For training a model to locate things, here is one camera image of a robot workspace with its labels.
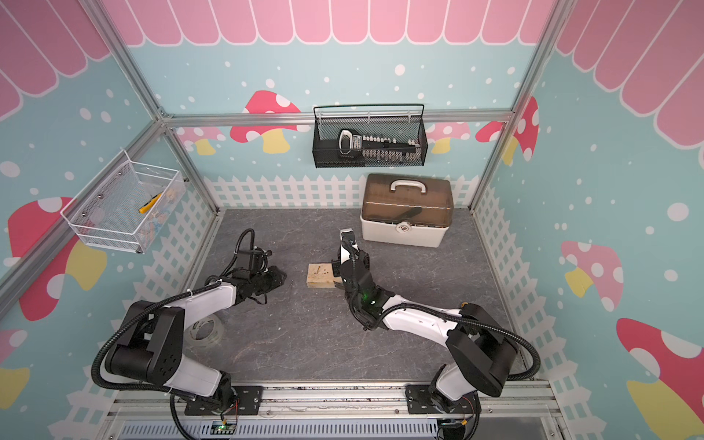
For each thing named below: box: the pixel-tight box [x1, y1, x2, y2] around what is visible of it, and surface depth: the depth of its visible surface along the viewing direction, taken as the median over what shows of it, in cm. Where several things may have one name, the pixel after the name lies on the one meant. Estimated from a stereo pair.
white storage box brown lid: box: [360, 173, 454, 248], surface depth 101 cm
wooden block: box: [306, 263, 343, 289], surface depth 97 cm
